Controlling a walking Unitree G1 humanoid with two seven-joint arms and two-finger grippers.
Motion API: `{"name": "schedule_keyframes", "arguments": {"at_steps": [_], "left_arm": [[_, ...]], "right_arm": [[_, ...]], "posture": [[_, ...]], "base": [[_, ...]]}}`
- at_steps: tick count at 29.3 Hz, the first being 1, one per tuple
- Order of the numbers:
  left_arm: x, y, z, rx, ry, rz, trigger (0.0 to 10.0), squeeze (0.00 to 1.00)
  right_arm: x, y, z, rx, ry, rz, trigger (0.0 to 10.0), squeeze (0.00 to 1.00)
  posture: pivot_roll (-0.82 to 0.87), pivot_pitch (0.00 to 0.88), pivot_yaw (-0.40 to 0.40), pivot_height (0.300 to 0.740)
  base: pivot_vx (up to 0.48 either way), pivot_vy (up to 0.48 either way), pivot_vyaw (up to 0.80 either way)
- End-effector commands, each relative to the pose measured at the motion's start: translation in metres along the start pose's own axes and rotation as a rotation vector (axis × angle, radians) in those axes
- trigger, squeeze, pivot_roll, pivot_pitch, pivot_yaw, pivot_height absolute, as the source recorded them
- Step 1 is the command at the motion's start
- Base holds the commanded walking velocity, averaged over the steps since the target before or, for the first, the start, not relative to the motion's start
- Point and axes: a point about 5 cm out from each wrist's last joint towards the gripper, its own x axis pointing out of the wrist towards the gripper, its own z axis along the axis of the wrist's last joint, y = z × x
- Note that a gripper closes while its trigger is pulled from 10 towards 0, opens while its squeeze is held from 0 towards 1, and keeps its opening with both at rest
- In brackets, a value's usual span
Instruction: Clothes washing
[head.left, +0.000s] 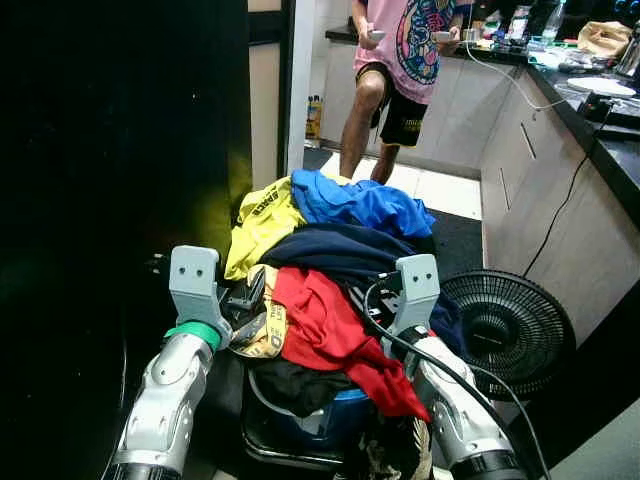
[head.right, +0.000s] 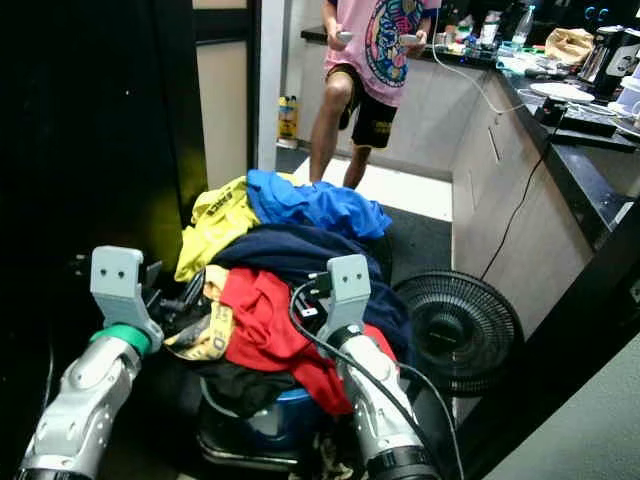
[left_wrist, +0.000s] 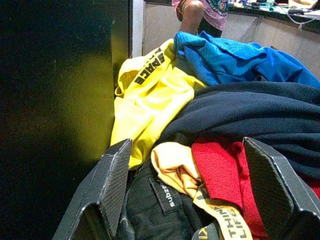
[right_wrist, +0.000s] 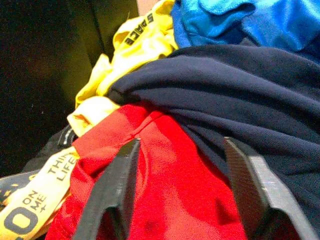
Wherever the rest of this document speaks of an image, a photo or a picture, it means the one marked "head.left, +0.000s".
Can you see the navy blue garment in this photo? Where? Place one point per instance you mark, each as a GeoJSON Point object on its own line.
{"type": "Point", "coordinates": [340, 250]}

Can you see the white hand controller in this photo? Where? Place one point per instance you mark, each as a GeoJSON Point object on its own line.
{"type": "Point", "coordinates": [375, 36]}
{"type": "Point", "coordinates": [442, 37]}

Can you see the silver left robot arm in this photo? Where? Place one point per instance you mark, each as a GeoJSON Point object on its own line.
{"type": "Point", "coordinates": [165, 400]}

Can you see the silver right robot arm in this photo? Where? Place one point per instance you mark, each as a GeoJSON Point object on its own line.
{"type": "Point", "coordinates": [455, 410]}

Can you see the khaki printed garment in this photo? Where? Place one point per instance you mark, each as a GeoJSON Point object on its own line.
{"type": "Point", "coordinates": [265, 335]}

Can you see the red shirt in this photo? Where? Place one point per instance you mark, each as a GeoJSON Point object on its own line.
{"type": "Point", "coordinates": [320, 320]}

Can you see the yellow shirt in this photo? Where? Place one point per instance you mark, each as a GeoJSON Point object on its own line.
{"type": "Point", "coordinates": [260, 220]}

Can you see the bright blue shirt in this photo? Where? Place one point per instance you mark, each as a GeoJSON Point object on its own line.
{"type": "Point", "coordinates": [360, 205]}

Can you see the black floor fan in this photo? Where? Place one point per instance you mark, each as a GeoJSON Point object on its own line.
{"type": "Point", "coordinates": [510, 330]}

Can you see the blue laundry basket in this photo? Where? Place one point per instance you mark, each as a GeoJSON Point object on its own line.
{"type": "Point", "coordinates": [320, 432]}

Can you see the black beige patterned garment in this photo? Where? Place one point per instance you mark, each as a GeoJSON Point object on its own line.
{"type": "Point", "coordinates": [395, 450]}

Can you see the beige counter cabinet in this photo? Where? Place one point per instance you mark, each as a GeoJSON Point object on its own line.
{"type": "Point", "coordinates": [560, 230]}

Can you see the yellow bottle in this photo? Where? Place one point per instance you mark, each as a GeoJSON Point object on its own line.
{"type": "Point", "coordinates": [313, 118]}

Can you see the large black appliance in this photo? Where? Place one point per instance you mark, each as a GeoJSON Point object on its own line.
{"type": "Point", "coordinates": [110, 150]}

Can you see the person in pink shirt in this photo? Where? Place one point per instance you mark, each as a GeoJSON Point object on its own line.
{"type": "Point", "coordinates": [400, 60]}

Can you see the black countertop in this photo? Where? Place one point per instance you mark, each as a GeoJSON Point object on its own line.
{"type": "Point", "coordinates": [615, 160]}

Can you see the black power adapter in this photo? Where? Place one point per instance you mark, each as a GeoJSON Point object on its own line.
{"type": "Point", "coordinates": [597, 106]}

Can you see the white plate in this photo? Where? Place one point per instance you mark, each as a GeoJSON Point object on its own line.
{"type": "Point", "coordinates": [600, 87]}

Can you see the black silver kettle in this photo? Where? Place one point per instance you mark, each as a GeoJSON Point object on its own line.
{"type": "Point", "coordinates": [630, 58]}

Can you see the clear water bottle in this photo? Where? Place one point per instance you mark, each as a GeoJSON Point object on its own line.
{"type": "Point", "coordinates": [553, 22]}

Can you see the brown paper bag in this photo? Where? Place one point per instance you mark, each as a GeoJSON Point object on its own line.
{"type": "Point", "coordinates": [605, 38]}

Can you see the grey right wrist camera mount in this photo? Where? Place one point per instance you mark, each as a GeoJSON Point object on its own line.
{"type": "Point", "coordinates": [418, 285]}

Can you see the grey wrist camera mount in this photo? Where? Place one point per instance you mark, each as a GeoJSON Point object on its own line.
{"type": "Point", "coordinates": [195, 275]}
{"type": "Point", "coordinates": [418, 285]}

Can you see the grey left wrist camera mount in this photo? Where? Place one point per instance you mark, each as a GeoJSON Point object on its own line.
{"type": "Point", "coordinates": [195, 275]}

